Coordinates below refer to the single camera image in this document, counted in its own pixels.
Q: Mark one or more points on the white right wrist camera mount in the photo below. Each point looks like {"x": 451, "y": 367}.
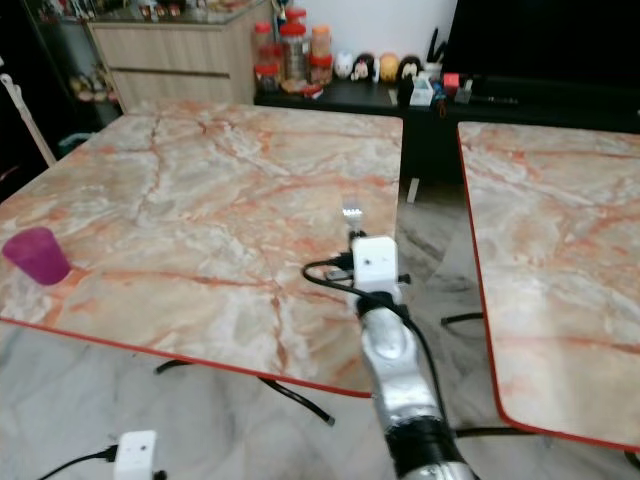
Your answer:
{"x": 375, "y": 262}

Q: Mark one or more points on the small grey device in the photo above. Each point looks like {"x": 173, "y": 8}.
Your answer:
{"x": 464, "y": 93}

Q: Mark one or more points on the black metal table leg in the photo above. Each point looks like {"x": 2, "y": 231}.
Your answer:
{"x": 295, "y": 398}

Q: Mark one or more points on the black and white figurine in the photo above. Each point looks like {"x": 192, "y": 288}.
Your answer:
{"x": 365, "y": 68}

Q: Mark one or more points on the teal plastic basket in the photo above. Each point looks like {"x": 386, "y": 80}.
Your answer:
{"x": 72, "y": 144}

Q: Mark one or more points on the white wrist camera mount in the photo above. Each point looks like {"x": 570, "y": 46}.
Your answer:
{"x": 375, "y": 262}
{"x": 136, "y": 454}

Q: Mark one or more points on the small white box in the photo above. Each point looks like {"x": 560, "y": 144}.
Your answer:
{"x": 422, "y": 93}

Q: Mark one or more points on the tall red-lid snack jar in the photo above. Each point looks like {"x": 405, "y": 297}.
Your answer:
{"x": 295, "y": 52}

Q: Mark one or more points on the yellow animal figurine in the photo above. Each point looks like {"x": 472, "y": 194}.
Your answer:
{"x": 389, "y": 68}

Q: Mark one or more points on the long pale wooden stick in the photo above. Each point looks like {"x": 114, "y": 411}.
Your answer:
{"x": 28, "y": 115}

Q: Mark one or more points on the purple plastic cup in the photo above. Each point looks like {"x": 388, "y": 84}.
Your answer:
{"x": 39, "y": 256}

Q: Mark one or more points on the black curved table base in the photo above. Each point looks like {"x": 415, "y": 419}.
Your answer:
{"x": 460, "y": 319}

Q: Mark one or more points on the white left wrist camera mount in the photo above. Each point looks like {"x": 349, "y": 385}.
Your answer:
{"x": 136, "y": 454}

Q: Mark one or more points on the small red-lid jar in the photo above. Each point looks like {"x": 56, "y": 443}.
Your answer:
{"x": 267, "y": 78}

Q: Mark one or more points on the white animal figurine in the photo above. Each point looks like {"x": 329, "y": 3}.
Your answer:
{"x": 344, "y": 66}

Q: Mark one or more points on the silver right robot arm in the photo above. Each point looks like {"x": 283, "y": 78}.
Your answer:
{"x": 402, "y": 385}

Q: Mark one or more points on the silver metal fork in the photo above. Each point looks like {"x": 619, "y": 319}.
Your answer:
{"x": 352, "y": 212}

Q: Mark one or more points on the orange-lid jar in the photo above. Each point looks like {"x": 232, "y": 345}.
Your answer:
{"x": 321, "y": 41}

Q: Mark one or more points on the dark glass display shelf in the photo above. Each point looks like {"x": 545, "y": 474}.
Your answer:
{"x": 65, "y": 60}

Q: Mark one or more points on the black television screen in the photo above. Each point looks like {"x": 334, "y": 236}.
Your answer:
{"x": 540, "y": 38}

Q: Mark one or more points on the black round figurine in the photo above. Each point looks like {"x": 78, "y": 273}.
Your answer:
{"x": 411, "y": 69}

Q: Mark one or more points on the slim red-lid jar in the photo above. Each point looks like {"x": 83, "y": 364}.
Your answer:
{"x": 263, "y": 43}

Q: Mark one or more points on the light wooden drawer cabinet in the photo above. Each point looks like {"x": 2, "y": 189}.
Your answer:
{"x": 175, "y": 55}

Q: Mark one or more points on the small red box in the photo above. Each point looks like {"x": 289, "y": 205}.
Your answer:
{"x": 451, "y": 81}

